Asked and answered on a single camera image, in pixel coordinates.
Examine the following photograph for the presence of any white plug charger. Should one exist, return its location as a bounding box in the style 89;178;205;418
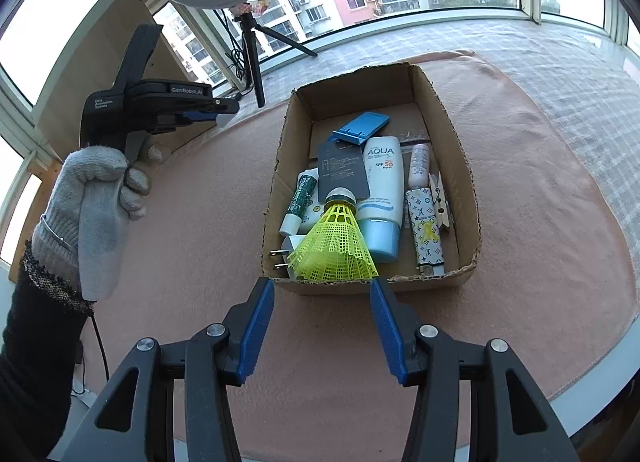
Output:
270;234;306;279

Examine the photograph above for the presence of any green lip balm stick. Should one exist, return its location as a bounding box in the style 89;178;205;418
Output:
279;169;320;237

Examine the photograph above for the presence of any yellow plastic shuttlecock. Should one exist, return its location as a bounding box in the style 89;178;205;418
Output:
286;187;379;282

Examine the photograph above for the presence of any black card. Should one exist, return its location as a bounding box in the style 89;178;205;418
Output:
316;139;371;203

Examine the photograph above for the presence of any wooden clothespin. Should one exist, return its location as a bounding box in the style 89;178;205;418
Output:
429;172;453;233

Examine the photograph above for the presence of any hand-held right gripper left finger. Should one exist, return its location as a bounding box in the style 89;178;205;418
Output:
47;277;276;462

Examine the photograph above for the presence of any blue plastic phone stand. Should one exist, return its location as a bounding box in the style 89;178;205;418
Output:
332;111;389;145

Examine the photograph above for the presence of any plain wooden board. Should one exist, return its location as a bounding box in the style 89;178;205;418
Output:
39;0;223;163

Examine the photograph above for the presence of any person's left hand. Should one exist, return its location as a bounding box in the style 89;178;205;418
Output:
30;139;163;303

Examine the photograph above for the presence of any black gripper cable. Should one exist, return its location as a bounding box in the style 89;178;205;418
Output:
90;314;110;383

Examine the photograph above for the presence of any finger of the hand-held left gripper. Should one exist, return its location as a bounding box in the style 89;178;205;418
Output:
150;111;221;135
206;96;241;114

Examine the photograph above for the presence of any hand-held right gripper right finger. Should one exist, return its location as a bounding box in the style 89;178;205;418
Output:
369;278;581;462

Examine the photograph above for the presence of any black tripod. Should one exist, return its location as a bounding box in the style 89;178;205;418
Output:
232;12;318;109

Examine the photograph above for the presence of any small pink tube grey cap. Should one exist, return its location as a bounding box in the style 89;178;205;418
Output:
409;143;431;190

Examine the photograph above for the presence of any pink table cloth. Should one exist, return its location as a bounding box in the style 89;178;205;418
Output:
82;49;633;462

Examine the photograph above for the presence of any white patterned lighter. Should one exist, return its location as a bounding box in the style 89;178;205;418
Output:
405;187;446;277

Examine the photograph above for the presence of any black power cable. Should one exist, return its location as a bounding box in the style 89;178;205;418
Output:
225;12;251;93

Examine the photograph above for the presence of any cardboard box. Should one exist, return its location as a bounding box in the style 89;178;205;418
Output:
261;62;483;297

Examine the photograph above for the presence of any person's left forearm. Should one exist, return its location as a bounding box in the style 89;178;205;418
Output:
0;242;96;462

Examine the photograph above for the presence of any white sunscreen tube blue cap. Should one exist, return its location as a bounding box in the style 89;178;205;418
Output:
356;136;405;264

